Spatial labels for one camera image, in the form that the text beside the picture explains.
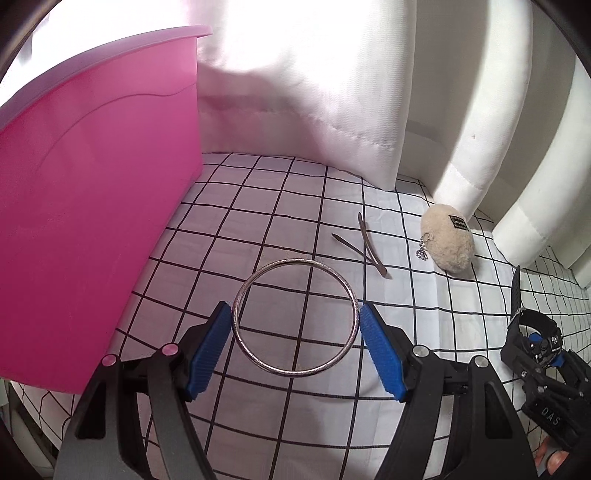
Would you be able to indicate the silver bangle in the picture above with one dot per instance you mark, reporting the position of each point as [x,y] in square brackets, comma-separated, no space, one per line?
[236,310]

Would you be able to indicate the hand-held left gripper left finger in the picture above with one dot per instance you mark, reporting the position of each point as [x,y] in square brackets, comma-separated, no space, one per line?
[207,350]

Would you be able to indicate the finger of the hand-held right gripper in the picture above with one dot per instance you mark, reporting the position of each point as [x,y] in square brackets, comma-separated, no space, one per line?
[572,374]
[515,360]

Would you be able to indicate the sheer white curtain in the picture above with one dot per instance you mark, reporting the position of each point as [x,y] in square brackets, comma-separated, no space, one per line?
[300,83]

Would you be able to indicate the thick white curtain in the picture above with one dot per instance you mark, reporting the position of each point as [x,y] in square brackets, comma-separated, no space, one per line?
[498,115]

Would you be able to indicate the pink plastic storage box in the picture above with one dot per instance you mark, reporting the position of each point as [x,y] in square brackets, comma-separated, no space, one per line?
[83,207]

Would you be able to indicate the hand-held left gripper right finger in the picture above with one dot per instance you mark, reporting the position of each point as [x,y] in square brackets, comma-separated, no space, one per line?
[383,355]

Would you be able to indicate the person's right hand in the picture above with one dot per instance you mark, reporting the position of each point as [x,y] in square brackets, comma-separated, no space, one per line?
[556,457]

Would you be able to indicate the straight metal hair pin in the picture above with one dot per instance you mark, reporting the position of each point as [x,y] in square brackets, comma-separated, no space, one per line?
[348,244]

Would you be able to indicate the white checked tablecloth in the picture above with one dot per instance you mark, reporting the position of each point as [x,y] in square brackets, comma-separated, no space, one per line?
[286,217]

